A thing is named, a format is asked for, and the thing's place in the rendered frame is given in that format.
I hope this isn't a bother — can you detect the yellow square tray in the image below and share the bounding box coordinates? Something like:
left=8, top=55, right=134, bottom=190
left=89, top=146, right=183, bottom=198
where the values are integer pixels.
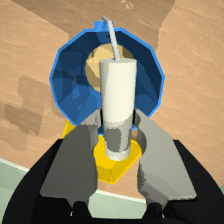
left=62, top=119, right=141, bottom=184

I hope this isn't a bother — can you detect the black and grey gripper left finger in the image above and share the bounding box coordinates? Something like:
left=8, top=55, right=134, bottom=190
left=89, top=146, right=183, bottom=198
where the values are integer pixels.
left=1, top=107, right=103, bottom=224

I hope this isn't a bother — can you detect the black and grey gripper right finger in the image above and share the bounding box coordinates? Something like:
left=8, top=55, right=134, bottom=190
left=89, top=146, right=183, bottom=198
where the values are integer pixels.
left=133, top=107, right=224, bottom=224

